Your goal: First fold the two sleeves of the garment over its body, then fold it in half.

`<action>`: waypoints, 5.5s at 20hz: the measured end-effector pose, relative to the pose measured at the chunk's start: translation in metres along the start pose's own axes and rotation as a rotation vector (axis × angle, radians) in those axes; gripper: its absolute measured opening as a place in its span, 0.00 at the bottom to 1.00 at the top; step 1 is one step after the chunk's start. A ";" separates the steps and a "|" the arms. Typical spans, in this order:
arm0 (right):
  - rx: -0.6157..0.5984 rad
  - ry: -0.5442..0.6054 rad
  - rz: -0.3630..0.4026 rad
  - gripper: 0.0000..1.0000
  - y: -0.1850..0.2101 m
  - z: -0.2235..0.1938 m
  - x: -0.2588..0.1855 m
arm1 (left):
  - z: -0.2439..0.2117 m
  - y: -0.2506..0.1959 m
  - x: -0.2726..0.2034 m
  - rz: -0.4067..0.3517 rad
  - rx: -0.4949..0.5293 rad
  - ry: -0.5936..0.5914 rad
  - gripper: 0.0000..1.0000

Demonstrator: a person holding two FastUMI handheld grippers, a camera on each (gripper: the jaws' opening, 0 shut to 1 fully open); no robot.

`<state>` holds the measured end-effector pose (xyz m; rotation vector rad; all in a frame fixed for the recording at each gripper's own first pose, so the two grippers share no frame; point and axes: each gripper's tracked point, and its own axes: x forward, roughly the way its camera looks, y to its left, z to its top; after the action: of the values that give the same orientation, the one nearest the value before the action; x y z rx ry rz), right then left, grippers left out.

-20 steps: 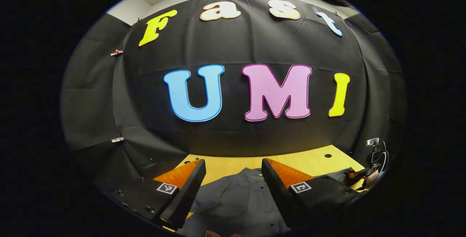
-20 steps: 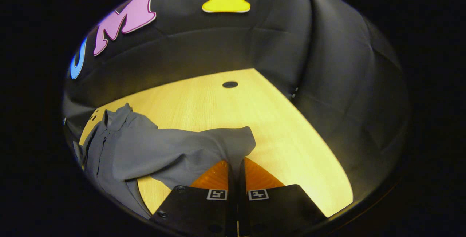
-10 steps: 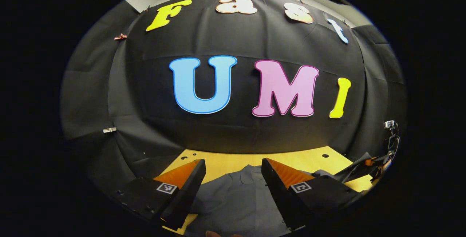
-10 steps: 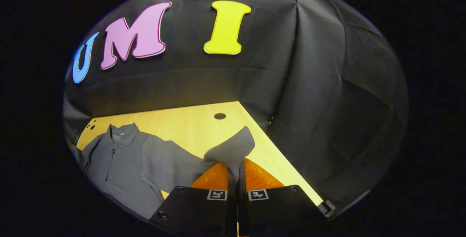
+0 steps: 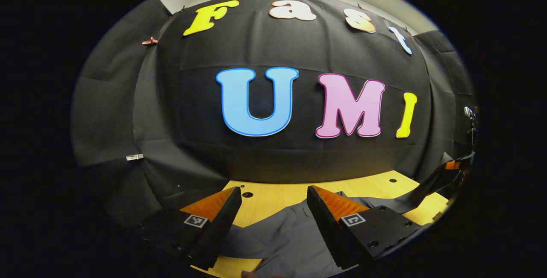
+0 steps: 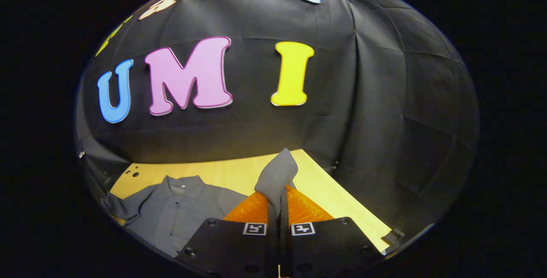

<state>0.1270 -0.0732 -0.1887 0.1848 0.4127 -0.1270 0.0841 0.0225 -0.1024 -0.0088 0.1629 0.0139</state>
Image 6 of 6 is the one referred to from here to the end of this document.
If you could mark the black backdrop cloth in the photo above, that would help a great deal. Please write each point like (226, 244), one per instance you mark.
(256, 133)

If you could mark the grey button shirt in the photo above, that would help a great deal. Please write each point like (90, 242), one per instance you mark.
(183, 214)

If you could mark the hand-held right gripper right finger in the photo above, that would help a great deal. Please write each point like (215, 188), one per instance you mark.
(285, 248)

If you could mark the black table edge clamp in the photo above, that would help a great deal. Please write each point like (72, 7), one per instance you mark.
(393, 236)

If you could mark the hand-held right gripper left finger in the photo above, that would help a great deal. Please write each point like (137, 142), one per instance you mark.
(274, 248)

